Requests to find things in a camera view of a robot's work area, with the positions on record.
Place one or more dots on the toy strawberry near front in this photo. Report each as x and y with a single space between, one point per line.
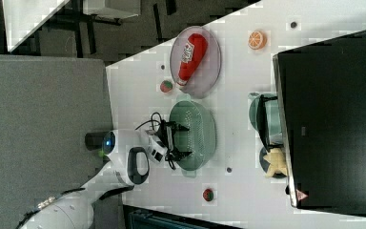
208 194

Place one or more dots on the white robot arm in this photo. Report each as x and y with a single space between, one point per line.
130 153

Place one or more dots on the green plastic strainer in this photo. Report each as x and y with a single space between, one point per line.
200 137

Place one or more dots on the dark blue small plate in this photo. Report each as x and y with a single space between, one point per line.
264 164

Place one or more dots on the red ketchup bottle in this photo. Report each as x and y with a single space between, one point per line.
193 53

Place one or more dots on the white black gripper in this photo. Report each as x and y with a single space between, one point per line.
159 143

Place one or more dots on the yellow toy star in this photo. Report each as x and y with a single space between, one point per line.
277 163

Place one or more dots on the black toaster oven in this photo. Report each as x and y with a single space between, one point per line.
321 91

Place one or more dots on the pink round plate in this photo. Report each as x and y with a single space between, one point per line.
207 72

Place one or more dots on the toy strawberry near plate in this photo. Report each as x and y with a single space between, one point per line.
166 86

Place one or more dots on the toy orange slice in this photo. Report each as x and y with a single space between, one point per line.
257 40

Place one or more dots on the black cylinder on table edge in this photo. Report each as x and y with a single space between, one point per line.
93 141

